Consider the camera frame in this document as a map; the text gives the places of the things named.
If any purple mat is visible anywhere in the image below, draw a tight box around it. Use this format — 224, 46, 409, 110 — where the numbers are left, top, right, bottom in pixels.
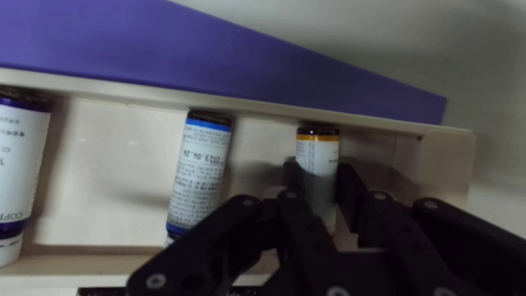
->
0, 0, 447, 124

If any orange-banded small bottle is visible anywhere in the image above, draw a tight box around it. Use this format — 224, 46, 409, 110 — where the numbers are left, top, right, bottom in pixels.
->
296, 123, 340, 231

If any large white-label bottle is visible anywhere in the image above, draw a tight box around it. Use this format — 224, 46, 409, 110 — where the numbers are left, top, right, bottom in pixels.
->
0, 87, 51, 266

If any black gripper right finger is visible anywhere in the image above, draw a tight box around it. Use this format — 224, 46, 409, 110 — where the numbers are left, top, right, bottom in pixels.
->
337, 164, 526, 296

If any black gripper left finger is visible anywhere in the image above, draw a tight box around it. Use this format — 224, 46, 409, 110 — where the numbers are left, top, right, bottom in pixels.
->
127, 190, 335, 296

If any blue-banded small bottle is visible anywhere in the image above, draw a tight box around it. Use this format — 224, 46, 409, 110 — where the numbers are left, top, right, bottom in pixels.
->
166, 110, 234, 245

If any light wooden tray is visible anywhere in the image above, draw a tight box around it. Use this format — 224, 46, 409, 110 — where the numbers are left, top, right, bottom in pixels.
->
0, 65, 477, 296

